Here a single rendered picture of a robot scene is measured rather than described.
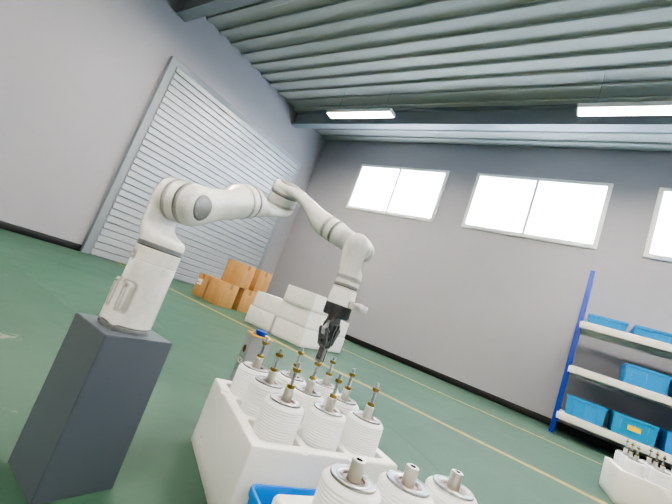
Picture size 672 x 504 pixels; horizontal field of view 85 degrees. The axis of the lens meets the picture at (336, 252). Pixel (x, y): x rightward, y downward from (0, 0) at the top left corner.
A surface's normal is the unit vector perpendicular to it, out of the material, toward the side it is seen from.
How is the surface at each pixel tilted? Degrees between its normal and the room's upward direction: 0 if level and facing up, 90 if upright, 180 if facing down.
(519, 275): 90
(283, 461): 90
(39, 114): 90
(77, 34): 90
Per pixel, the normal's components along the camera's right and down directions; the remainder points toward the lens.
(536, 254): -0.51, -0.31
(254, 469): 0.47, 0.04
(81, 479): 0.79, 0.20
